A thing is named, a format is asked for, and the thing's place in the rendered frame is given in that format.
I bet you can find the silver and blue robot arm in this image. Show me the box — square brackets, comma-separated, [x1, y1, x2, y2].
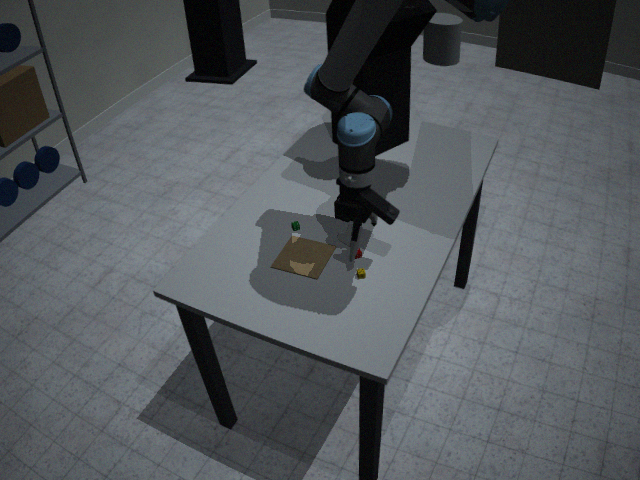
[304, 0, 510, 225]

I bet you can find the tan mat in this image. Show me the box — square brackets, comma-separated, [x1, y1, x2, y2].
[271, 236, 337, 280]

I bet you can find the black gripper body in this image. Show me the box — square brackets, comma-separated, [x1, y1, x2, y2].
[334, 178, 372, 224]

